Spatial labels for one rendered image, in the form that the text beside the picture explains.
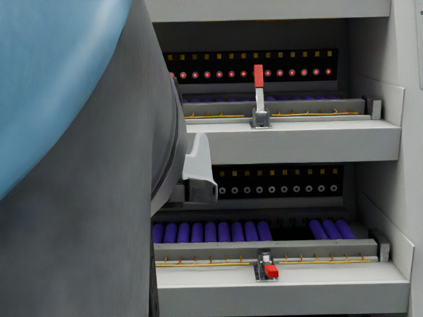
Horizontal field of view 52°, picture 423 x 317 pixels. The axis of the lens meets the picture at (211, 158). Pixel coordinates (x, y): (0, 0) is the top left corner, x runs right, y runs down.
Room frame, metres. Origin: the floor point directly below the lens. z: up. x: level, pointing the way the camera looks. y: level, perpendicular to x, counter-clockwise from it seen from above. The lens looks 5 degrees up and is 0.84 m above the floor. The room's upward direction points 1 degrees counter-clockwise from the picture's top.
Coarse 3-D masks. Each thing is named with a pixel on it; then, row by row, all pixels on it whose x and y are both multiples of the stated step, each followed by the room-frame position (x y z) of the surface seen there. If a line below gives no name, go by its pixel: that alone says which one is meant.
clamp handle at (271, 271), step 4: (264, 256) 0.57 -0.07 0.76; (268, 256) 0.57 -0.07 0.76; (264, 260) 0.57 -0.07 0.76; (268, 260) 0.57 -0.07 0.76; (264, 264) 0.55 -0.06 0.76; (268, 264) 0.55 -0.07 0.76; (264, 268) 0.53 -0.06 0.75; (268, 268) 0.51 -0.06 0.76; (272, 268) 0.51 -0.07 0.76; (268, 272) 0.50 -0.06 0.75; (272, 272) 0.50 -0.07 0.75; (276, 272) 0.50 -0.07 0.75; (268, 276) 0.50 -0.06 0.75; (272, 276) 0.50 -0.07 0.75; (276, 276) 0.50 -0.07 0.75
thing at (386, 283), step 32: (352, 224) 0.72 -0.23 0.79; (384, 224) 0.63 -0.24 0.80; (384, 256) 0.60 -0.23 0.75; (160, 288) 0.56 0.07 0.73; (192, 288) 0.56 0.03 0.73; (224, 288) 0.56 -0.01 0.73; (256, 288) 0.56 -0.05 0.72; (288, 288) 0.56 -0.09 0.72; (320, 288) 0.56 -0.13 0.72; (352, 288) 0.56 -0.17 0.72; (384, 288) 0.56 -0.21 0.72
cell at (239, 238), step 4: (232, 224) 0.69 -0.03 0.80; (236, 224) 0.68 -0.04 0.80; (240, 224) 0.69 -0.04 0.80; (232, 228) 0.67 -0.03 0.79; (236, 228) 0.67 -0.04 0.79; (240, 228) 0.67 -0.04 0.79; (232, 232) 0.66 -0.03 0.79; (236, 232) 0.65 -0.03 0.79; (240, 232) 0.66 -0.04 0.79; (232, 236) 0.65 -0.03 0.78; (236, 236) 0.64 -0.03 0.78; (240, 236) 0.64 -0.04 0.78; (232, 240) 0.64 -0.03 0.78; (236, 240) 0.63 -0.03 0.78; (240, 240) 0.63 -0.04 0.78; (244, 240) 0.64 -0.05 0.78
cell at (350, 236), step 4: (340, 220) 0.69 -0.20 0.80; (336, 224) 0.68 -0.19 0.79; (340, 224) 0.68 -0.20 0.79; (344, 224) 0.67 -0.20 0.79; (340, 228) 0.67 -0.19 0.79; (344, 228) 0.66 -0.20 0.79; (348, 228) 0.66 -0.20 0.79; (340, 232) 0.66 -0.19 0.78; (344, 232) 0.65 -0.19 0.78; (348, 232) 0.65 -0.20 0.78; (352, 232) 0.65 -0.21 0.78; (344, 236) 0.64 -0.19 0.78; (348, 236) 0.64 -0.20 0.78; (352, 236) 0.63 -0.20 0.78
